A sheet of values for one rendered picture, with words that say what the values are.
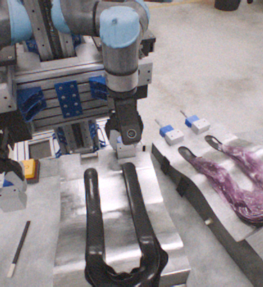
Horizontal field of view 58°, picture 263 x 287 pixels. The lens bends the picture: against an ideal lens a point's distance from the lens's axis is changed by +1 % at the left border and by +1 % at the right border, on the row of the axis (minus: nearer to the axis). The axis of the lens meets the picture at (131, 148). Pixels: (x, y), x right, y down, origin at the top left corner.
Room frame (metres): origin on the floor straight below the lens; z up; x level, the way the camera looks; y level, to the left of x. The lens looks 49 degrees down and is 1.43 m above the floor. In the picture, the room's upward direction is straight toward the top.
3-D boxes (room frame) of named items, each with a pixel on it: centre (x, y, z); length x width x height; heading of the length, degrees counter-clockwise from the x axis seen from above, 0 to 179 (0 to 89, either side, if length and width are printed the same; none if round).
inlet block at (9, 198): (0.33, 0.29, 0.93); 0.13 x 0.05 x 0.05; 11
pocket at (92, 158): (0.44, 0.12, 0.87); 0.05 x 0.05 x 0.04; 11
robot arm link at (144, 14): (0.58, 0.02, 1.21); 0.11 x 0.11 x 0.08; 77
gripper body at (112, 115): (0.49, 0.02, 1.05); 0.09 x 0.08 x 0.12; 11
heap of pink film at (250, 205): (0.37, -0.29, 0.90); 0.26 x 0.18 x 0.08; 28
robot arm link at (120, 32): (0.48, 0.02, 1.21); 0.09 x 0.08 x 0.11; 167
